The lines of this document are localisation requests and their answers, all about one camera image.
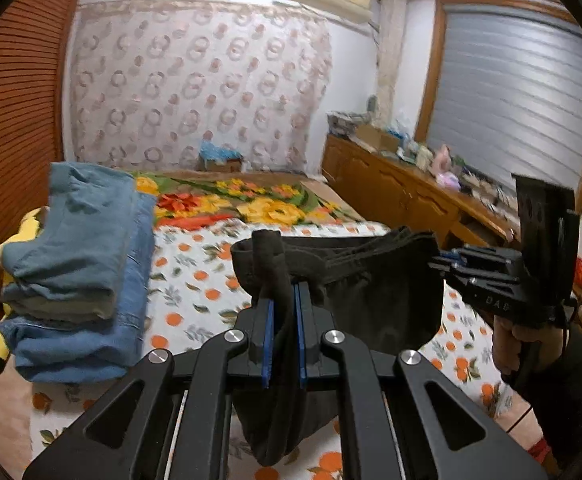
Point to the wooden louvered wardrobe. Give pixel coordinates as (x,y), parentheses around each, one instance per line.
(16,85)

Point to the open cardboard box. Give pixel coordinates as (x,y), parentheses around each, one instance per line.
(376,137)

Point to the floral blanket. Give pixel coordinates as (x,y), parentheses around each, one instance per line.
(266,207)

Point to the pile of small cabinet items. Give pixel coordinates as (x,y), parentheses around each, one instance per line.
(481,187)

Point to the folded blue denim jeans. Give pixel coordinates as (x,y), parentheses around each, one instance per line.
(143,260)
(71,350)

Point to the person's right forearm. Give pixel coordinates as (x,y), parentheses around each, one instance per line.
(571,390)

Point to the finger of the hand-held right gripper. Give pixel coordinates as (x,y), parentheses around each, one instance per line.
(481,256)
(471,277)

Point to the orange fruit print bed sheet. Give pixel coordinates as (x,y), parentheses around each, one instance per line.
(196,290)

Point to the pink plush toy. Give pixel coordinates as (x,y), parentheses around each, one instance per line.
(443,165)

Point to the folded light blue jeans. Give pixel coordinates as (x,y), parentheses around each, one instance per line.
(71,240)

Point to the person's right hand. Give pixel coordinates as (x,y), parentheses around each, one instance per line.
(503,345)

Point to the blue item on box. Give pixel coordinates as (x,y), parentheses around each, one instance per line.
(218,157)

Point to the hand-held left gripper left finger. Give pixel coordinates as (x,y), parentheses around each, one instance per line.
(267,345)

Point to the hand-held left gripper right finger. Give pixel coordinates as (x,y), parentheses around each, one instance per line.
(301,340)

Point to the window with grey blinds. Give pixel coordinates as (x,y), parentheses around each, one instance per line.
(511,90)

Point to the folded grey-green pants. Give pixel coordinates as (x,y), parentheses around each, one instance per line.
(56,307)

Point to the wooden cabinet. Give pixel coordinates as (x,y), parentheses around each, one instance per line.
(396,185)

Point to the black pants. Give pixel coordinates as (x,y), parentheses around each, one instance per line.
(381,305)

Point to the white lace pipe cover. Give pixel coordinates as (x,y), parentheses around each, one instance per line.
(391,50)

